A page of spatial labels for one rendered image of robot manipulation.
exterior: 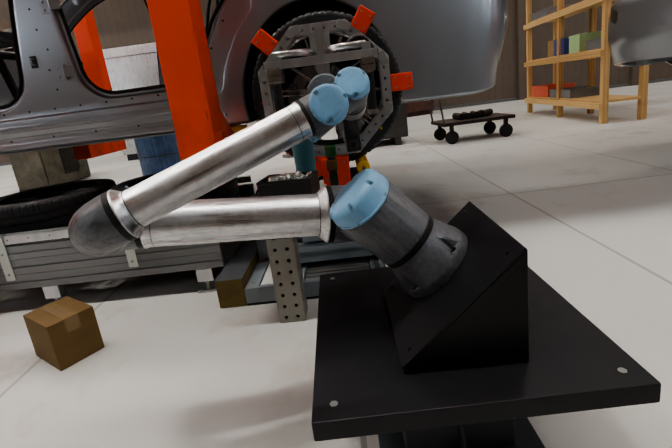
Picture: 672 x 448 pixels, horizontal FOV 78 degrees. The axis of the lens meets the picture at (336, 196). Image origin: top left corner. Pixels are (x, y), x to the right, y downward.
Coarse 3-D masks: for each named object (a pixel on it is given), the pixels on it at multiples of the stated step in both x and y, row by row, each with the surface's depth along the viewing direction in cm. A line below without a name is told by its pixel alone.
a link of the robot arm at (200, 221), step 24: (336, 192) 105; (168, 216) 97; (192, 216) 98; (216, 216) 99; (240, 216) 100; (264, 216) 101; (288, 216) 102; (312, 216) 103; (144, 240) 96; (168, 240) 98; (192, 240) 99; (216, 240) 101; (240, 240) 103; (336, 240) 106
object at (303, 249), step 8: (304, 248) 191; (312, 248) 191; (320, 248) 191; (328, 248) 191; (336, 248) 191; (344, 248) 191; (352, 248) 191; (360, 248) 191; (304, 256) 192; (312, 256) 192; (320, 256) 192; (328, 256) 192; (336, 256) 192; (344, 256) 192; (352, 256) 192; (360, 256) 192
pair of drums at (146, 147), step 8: (160, 136) 534; (168, 136) 539; (136, 144) 543; (144, 144) 535; (152, 144) 534; (160, 144) 536; (168, 144) 540; (176, 144) 549; (144, 152) 538; (152, 152) 536; (160, 152) 537; (168, 152) 542; (176, 152) 549; (144, 160) 542; (152, 160) 539; (160, 160) 539; (168, 160) 543; (176, 160) 550; (144, 168) 547; (152, 168) 541; (160, 168) 541
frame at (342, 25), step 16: (288, 32) 166; (304, 32) 166; (320, 32) 166; (336, 32) 171; (352, 32) 166; (288, 48) 172; (384, 64) 168; (384, 80) 170; (272, 96) 176; (384, 96) 172; (272, 112) 174; (384, 112) 173; (368, 128) 175; (336, 144) 182
